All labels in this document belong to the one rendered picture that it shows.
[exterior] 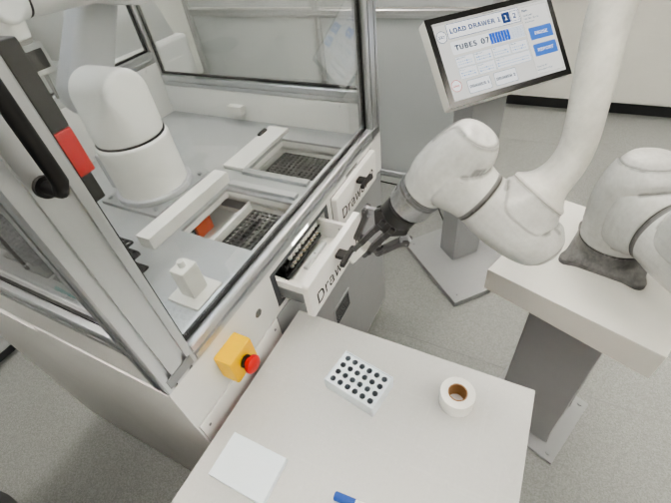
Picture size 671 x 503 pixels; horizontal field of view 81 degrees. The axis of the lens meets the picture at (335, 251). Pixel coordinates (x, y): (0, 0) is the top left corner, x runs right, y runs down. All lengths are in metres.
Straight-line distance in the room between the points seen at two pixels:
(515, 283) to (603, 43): 0.55
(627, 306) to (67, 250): 1.04
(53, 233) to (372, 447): 0.66
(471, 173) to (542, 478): 1.28
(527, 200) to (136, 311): 0.63
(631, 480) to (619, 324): 0.90
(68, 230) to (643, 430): 1.87
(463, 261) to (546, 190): 1.51
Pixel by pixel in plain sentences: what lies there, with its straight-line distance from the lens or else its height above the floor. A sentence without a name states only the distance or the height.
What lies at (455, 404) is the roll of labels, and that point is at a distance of 0.88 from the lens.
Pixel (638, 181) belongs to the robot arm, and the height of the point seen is 1.09.
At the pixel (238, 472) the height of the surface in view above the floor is 0.78.
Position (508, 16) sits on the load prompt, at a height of 1.16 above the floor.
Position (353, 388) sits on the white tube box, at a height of 0.79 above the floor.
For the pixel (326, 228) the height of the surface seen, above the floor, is 0.87.
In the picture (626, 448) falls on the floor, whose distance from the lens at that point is 1.89.
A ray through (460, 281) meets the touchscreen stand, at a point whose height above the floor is 0.03.
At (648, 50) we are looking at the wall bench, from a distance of 3.74.
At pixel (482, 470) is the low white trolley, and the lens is 0.88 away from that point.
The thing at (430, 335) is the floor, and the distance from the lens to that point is 1.92.
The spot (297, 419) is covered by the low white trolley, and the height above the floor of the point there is 0.76.
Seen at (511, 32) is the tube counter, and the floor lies 1.11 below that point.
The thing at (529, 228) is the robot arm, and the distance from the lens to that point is 0.72.
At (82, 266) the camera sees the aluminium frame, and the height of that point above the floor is 1.25.
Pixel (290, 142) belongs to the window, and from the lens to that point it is 0.93.
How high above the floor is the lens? 1.58
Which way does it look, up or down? 43 degrees down
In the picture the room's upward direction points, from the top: 8 degrees counter-clockwise
